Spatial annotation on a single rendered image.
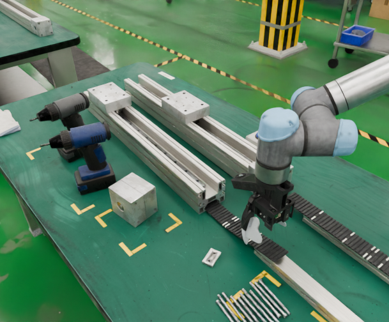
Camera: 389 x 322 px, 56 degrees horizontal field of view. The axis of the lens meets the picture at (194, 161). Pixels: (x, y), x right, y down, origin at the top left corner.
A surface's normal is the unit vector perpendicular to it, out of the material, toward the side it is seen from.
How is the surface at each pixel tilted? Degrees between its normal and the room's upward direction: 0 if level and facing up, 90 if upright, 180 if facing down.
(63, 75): 90
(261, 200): 0
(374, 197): 0
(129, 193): 0
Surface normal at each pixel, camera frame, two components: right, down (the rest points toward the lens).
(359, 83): -0.35, -0.09
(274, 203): -0.80, 0.37
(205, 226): -0.02, -0.80
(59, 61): 0.65, 0.45
